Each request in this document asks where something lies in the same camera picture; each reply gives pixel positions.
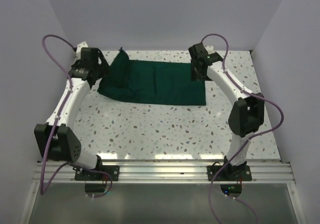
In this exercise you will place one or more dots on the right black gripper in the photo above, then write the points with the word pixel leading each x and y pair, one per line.
pixel 195 76

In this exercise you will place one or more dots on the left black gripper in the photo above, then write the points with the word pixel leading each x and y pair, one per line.
pixel 104 68

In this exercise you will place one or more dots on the dark green surgical cloth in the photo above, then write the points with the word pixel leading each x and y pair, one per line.
pixel 151 82

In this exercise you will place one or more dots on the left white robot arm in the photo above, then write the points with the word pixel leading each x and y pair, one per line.
pixel 55 138

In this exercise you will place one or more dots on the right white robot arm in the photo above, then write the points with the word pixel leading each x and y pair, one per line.
pixel 245 119

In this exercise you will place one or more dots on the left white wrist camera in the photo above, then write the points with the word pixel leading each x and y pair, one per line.
pixel 79 48

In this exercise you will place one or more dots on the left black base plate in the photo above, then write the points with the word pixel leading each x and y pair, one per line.
pixel 106 172

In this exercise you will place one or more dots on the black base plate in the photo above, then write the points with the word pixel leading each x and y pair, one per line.
pixel 230 173
pixel 106 172

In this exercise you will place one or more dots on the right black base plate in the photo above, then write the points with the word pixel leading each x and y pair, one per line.
pixel 230 173

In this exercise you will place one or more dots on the aluminium mounting rail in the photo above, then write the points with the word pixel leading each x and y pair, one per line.
pixel 195 172

